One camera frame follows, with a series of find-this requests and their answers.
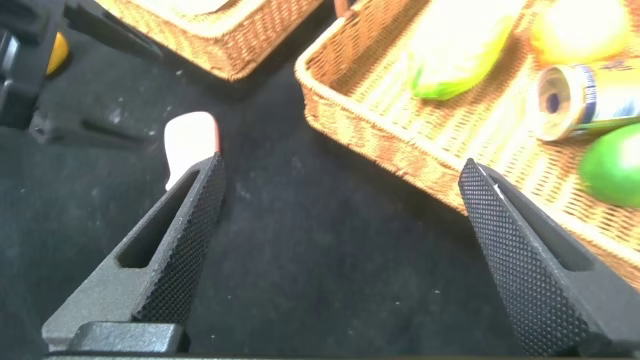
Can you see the white green napa cabbage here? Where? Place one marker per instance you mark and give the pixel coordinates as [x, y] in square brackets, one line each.
[460, 50]

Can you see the yellow pear fruit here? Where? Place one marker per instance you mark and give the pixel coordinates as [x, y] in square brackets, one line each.
[60, 52]

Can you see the gold drink can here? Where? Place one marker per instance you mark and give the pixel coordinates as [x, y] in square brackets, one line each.
[585, 100]

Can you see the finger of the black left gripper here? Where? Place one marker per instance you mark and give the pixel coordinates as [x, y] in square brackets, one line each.
[90, 132]
[110, 27]

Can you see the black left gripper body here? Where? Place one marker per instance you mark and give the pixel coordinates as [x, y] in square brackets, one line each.
[25, 60]

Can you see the orange fruit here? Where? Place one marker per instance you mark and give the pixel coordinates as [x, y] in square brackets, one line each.
[580, 30]

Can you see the green round fruit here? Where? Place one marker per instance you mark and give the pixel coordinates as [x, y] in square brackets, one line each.
[615, 170]

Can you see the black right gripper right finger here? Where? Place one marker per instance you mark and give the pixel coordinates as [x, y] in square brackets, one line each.
[540, 280]

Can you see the pink bottle white cap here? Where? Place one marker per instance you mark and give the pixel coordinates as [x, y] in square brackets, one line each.
[190, 140]

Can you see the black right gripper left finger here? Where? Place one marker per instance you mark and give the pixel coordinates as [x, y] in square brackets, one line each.
[165, 280]

